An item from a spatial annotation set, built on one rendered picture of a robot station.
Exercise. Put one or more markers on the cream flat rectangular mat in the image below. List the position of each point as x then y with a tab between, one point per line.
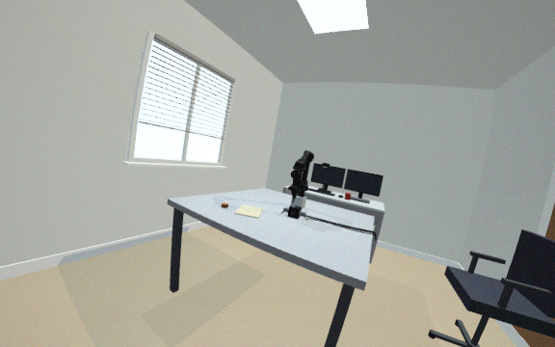
249	211

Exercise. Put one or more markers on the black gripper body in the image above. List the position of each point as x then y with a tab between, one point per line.
295	184

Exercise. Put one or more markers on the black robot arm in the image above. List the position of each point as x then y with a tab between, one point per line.
301	168

